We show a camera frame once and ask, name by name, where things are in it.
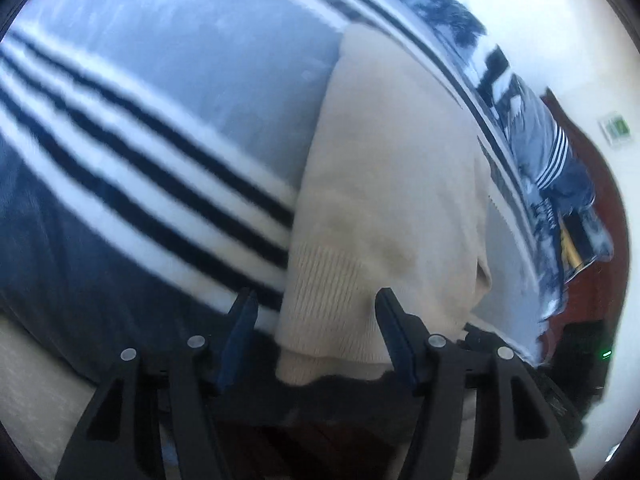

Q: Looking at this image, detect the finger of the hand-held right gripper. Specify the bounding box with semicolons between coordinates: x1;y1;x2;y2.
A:
462;322;508;356

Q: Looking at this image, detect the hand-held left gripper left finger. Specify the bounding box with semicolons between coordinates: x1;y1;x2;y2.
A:
54;287;261;480

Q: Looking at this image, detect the cream knit sweater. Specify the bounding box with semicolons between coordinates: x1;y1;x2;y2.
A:
275;22;495;387

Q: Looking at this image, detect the blue floral folded quilt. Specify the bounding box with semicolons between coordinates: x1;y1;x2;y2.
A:
350;0;487;53

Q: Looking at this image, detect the white wall thermostat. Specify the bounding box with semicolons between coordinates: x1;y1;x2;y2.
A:
597;111;634;149

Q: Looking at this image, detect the dark wooden headboard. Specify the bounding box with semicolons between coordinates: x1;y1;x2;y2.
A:
541;86;632;343

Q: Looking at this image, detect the navy white striped pillow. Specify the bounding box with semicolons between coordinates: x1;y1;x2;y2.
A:
474;44;517;107

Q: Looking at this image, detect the dark blue cloth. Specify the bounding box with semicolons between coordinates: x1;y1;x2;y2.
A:
544;159;597;213

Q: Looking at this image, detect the grey garment with white stripes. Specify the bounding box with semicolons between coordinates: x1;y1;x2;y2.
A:
504;74;572;192

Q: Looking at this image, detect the blue striped bed sheet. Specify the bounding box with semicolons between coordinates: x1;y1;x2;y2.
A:
0;0;568;401

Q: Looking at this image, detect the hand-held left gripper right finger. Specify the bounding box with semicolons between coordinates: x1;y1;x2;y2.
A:
375;287;582;480

